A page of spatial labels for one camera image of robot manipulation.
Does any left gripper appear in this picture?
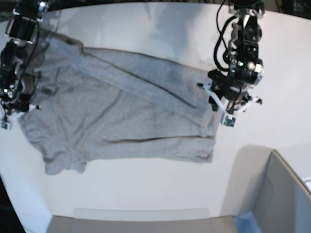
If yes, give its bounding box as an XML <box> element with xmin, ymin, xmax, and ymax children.
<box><xmin>197</xmin><ymin>69</ymin><xmax>262</xmax><ymax>115</ymax></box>

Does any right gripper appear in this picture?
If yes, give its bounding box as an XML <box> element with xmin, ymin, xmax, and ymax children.
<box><xmin>0</xmin><ymin>94</ymin><xmax>41</xmax><ymax>123</ymax></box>

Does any grey t-shirt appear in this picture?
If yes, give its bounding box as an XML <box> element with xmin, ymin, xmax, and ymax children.
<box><xmin>18</xmin><ymin>30</ymin><xmax>220</xmax><ymax>175</ymax></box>

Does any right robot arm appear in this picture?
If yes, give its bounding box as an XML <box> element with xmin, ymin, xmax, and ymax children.
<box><xmin>0</xmin><ymin>0</ymin><xmax>51</xmax><ymax>129</ymax></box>

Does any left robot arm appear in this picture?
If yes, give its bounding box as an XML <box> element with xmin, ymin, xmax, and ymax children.
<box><xmin>197</xmin><ymin>0</ymin><xmax>265</xmax><ymax>119</ymax></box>

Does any grey cardboard box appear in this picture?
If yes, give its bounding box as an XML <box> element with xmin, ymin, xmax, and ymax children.
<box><xmin>47</xmin><ymin>145</ymin><xmax>311</xmax><ymax>233</ymax></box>

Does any blue item in box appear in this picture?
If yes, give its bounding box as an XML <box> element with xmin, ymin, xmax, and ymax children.
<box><xmin>233</xmin><ymin>211</ymin><xmax>261</xmax><ymax>233</ymax></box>

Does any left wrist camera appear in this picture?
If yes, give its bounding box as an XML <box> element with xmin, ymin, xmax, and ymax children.
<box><xmin>221</xmin><ymin>114</ymin><xmax>238</xmax><ymax>128</ymax></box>

